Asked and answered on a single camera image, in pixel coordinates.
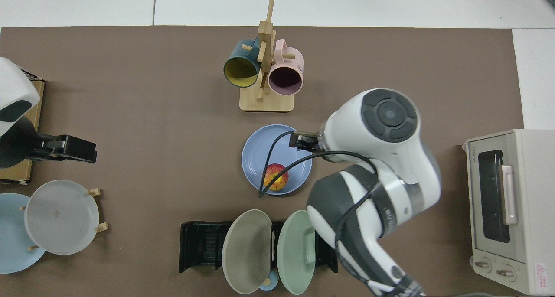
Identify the red yellow apple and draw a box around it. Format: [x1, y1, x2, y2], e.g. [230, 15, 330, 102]
[264, 163, 289, 190]

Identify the wire basket with wooden floor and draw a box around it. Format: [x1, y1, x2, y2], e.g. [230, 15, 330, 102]
[0, 69, 45, 186]

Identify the pale toaster oven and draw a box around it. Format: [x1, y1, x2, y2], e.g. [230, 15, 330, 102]
[462, 129, 555, 296]

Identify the beige plate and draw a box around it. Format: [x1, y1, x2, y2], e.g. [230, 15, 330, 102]
[222, 209, 273, 294]

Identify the grey plate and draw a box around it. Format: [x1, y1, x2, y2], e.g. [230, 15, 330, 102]
[24, 180, 100, 256]

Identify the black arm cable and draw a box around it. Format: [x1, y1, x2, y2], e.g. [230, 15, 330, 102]
[258, 131, 383, 263]

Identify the small blue round thing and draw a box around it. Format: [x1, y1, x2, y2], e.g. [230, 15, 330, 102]
[259, 269, 280, 292]

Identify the black dish rack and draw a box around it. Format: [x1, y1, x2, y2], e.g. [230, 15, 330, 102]
[179, 220, 339, 274]

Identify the light blue plate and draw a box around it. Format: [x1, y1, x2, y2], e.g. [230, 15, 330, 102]
[0, 193, 46, 274]

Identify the wooden plate stand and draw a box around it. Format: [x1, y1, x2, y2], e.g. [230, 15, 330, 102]
[20, 187, 109, 251]

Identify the pale green plate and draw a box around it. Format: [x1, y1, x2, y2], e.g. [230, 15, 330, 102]
[277, 209, 317, 295]

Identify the pink cup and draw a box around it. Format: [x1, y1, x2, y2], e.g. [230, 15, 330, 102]
[268, 39, 304, 95]

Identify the wooden cup stand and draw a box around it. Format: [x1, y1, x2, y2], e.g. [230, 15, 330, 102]
[239, 0, 294, 112]

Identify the brown table cloth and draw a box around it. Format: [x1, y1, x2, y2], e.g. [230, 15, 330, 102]
[0, 26, 524, 297]

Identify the dark teal cup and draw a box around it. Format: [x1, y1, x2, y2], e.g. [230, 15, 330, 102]
[223, 38, 263, 88]

